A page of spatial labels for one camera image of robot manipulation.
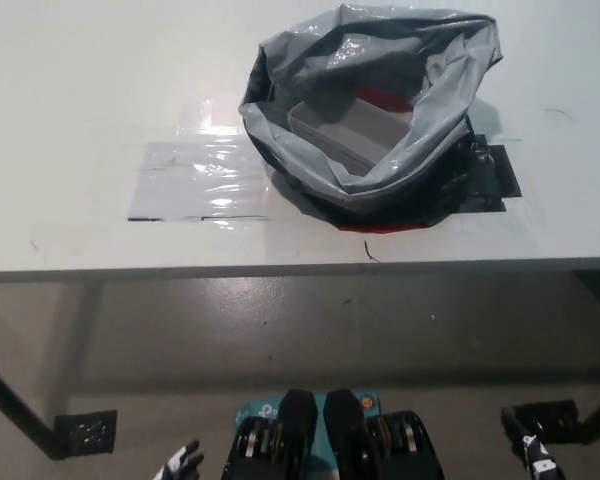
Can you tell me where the white and black left hand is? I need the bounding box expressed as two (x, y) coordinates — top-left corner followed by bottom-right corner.
(152, 438), (205, 480)

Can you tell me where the white and black right hand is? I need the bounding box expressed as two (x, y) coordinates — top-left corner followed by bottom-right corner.
(499, 407), (566, 480)

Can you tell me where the grey and black plastic bag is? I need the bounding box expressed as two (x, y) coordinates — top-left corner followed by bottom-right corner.
(237, 3), (506, 234)

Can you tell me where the grey rectangular plastic basket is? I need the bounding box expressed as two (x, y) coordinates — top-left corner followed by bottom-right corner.
(287, 94), (414, 179)

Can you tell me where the black floor plate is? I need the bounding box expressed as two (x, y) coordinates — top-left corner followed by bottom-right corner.
(53, 409), (119, 459)
(510, 399), (581, 444)

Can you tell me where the clear tape patch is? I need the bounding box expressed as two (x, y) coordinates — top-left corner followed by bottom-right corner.
(127, 99), (274, 222)

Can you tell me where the black tape patch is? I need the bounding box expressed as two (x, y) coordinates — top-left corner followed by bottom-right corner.
(449, 117), (524, 214)

